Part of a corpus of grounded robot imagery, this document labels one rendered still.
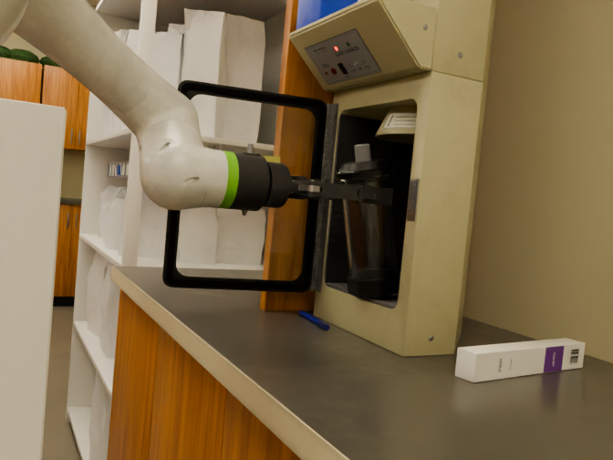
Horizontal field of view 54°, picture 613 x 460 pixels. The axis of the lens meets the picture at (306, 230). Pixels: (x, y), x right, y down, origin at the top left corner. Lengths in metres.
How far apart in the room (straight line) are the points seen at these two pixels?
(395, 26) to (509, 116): 0.57
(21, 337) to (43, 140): 0.08
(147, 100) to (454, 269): 0.57
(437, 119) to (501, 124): 0.50
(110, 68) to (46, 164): 0.68
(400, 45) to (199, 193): 0.40
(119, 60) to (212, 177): 0.21
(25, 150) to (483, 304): 1.33
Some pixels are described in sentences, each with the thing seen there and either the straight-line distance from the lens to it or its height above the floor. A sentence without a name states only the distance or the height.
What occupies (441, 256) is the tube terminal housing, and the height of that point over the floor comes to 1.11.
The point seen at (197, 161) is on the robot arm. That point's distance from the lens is 0.92.
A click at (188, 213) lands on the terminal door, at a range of 1.20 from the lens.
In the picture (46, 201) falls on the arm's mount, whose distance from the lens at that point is 0.27.
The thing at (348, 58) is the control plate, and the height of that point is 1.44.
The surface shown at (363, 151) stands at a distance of 1.09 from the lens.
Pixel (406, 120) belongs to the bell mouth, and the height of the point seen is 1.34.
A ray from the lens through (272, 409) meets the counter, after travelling 0.77.
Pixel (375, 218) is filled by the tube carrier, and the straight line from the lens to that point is 1.07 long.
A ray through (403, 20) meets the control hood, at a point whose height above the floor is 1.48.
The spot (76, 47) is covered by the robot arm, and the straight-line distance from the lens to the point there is 0.92.
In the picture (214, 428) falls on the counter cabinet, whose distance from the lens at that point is 1.06.
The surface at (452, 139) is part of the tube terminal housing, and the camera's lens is 1.05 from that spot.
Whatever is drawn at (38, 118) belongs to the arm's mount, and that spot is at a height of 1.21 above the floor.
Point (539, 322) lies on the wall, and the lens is 1.40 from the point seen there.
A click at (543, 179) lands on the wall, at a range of 1.41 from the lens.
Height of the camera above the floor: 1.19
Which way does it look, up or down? 3 degrees down
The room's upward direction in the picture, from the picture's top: 5 degrees clockwise
